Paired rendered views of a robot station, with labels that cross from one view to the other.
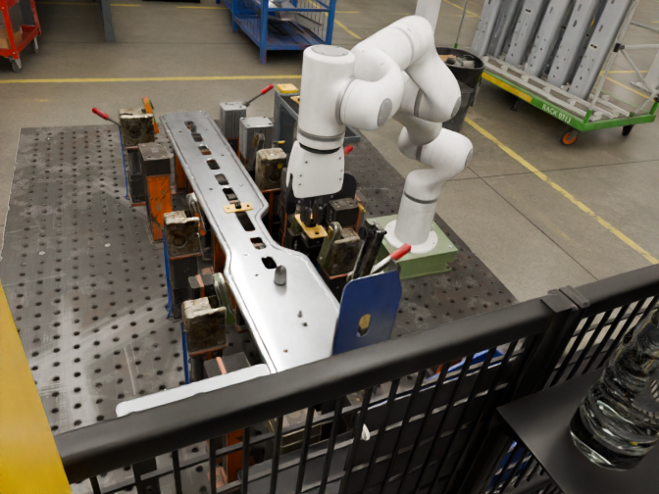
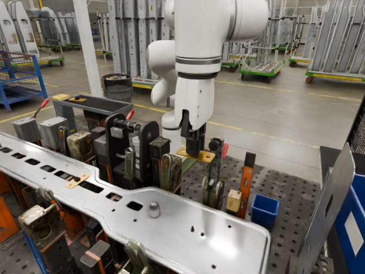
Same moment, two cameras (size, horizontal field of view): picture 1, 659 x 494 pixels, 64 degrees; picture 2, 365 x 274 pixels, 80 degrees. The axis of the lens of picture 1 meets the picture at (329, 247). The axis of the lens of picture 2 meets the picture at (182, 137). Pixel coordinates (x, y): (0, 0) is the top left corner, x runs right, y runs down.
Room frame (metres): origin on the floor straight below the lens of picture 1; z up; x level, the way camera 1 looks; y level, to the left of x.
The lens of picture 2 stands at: (0.53, 0.29, 1.52)
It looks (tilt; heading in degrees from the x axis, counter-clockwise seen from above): 28 degrees down; 328
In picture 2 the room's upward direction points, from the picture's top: straight up
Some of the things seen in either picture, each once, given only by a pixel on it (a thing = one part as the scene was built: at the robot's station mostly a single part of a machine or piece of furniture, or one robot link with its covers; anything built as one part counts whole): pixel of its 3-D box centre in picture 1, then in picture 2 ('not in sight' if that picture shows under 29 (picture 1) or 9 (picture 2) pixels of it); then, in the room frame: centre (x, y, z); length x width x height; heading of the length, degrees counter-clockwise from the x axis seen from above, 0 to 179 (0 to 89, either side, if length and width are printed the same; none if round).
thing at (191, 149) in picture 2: (300, 210); (190, 143); (0.86, 0.06, 1.29); 0.03 x 0.03 x 0.07; 30
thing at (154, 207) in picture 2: (280, 275); (154, 210); (0.98, 0.11, 1.02); 0.03 x 0.03 x 0.07
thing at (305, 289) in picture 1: (233, 206); (72, 181); (1.28, 0.29, 1.00); 1.38 x 0.22 x 0.02; 30
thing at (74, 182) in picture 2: (237, 206); (77, 179); (1.27, 0.28, 1.01); 0.08 x 0.04 x 0.01; 120
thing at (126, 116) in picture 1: (140, 159); not in sight; (1.68, 0.73, 0.88); 0.15 x 0.11 x 0.36; 120
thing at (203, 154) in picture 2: (311, 222); (195, 152); (0.87, 0.04, 1.26); 0.08 x 0.04 x 0.01; 30
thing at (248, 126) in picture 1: (255, 175); (64, 157); (1.64, 0.30, 0.90); 0.13 x 0.10 x 0.41; 120
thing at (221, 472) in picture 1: (234, 439); not in sight; (0.63, 0.14, 0.84); 0.11 x 0.06 x 0.29; 120
